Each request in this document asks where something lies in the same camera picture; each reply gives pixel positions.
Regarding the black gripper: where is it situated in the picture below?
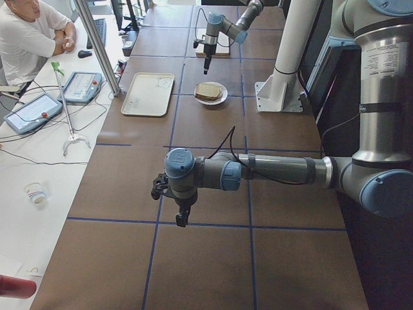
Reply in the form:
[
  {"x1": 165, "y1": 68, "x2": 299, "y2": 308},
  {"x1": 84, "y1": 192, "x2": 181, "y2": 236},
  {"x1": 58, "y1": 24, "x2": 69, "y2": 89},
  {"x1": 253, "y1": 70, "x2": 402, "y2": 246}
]
[
  {"x1": 151, "y1": 173, "x2": 197, "y2": 227},
  {"x1": 203, "y1": 34, "x2": 216, "y2": 75}
]

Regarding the bread slice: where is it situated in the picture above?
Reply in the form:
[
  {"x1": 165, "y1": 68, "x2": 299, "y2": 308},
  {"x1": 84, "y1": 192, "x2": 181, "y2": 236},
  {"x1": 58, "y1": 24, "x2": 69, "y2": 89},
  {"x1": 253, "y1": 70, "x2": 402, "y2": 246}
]
[
  {"x1": 195, "y1": 83, "x2": 221, "y2": 96},
  {"x1": 195, "y1": 94, "x2": 221, "y2": 102}
]

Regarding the white round plate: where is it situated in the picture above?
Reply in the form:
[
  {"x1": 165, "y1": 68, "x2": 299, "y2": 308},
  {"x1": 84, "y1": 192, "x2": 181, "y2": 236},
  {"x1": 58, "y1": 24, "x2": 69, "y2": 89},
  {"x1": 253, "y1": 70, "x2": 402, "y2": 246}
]
[{"x1": 194, "y1": 81, "x2": 228, "y2": 105}]

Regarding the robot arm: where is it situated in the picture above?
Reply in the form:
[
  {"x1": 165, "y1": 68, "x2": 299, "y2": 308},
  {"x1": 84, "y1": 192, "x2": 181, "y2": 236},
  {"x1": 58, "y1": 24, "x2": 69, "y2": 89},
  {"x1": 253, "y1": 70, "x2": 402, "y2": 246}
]
[
  {"x1": 151, "y1": 1, "x2": 412, "y2": 227},
  {"x1": 194, "y1": 0, "x2": 282, "y2": 75}
]

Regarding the wooden cutting board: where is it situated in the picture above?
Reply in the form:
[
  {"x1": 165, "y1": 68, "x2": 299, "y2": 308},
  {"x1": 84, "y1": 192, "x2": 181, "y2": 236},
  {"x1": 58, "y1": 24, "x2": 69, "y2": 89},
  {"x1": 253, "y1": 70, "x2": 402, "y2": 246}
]
[{"x1": 196, "y1": 45, "x2": 230, "y2": 58}]

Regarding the cream bear tray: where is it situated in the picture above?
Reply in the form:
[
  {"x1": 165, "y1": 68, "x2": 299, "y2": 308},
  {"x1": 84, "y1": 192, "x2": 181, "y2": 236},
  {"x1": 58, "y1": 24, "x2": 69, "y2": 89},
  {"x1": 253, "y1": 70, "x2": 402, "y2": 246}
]
[{"x1": 121, "y1": 72, "x2": 175, "y2": 117}]

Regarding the black keyboard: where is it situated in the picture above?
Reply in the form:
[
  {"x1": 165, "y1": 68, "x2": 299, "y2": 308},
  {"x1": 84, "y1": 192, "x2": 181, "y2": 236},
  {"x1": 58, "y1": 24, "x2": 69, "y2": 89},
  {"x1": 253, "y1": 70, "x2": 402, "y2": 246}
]
[{"x1": 94, "y1": 18, "x2": 106, "y2": 46}]

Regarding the black computer mouse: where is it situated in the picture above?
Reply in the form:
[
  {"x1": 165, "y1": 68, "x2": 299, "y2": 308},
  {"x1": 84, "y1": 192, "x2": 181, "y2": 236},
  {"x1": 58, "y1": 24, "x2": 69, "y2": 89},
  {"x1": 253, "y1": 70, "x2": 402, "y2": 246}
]
[{"x1": 77, "y1": 50, "x2": 92, "y2": 59}]

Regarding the far teach pendant tablet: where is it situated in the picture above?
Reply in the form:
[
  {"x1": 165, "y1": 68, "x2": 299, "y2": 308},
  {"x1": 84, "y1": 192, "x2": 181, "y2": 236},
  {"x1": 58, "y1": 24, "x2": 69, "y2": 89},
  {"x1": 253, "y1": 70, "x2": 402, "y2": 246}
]
[{"x1": 63, "y1": 72, "x2": 102, "y2": 105}]

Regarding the teach pendant tablet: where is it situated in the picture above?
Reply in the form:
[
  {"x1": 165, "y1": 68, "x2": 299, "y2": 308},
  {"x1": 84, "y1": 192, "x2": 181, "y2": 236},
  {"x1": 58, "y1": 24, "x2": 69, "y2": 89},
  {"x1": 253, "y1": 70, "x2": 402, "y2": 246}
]
[
  {"x1": 3, "y1": 94, "x2": 63, "y2": 134},
  {"x1": 63, "y1": 72, "x2": 102, "y2": 105}
]

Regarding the paper cup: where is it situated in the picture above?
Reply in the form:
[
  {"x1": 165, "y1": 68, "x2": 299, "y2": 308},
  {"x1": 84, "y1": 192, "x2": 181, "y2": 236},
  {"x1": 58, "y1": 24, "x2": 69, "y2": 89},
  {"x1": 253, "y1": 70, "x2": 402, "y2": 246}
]
[{"x1": 24, "y1": 182, "x2": 46, "y2": 204}]

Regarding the reacher grabber stick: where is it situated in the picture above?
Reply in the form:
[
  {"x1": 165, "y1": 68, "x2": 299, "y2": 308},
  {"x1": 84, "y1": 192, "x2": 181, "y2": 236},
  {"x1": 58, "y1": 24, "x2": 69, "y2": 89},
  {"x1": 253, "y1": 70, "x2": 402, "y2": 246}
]
[{"x1": 51, "y1": 61, "x2": 91, "y2": 157}]

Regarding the near teach pendant tablet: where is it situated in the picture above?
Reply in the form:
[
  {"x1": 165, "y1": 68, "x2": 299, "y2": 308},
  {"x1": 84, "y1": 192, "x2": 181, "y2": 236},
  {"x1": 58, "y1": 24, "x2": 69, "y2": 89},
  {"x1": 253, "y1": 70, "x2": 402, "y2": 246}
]
[{"x1": 3, "y1": 94, "x2": 63, "y2": 134}]

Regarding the seated person in white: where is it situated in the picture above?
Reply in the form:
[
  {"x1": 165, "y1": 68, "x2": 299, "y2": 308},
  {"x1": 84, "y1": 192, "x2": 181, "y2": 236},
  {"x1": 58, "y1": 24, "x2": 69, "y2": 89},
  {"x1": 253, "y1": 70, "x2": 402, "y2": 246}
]
[{"x1": 1, "y1": 1, "x2": 77, "y2": 90}]

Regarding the red cylinder object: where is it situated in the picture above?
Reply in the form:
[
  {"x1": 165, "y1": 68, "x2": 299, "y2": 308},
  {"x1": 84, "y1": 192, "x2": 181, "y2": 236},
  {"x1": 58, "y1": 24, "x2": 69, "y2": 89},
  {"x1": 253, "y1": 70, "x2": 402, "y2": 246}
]
[{"x1": 0, "y1": 275, "x2": 37, "y2": 299}]

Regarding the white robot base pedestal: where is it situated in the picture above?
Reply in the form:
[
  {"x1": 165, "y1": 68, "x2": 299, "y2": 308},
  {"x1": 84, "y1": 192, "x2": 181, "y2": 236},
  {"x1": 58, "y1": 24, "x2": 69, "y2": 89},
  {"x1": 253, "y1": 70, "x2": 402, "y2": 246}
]
[{"x1": 255, "y1": 0, "x2": 321, "y2": 112}]

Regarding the aluminium frame post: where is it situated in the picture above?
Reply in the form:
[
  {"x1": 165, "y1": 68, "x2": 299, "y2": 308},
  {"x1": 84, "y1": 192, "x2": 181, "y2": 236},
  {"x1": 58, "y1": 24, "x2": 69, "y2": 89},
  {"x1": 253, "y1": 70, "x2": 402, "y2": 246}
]
[{"x1": 74, "y1": 0, "x2": 121, "y2": 97}]

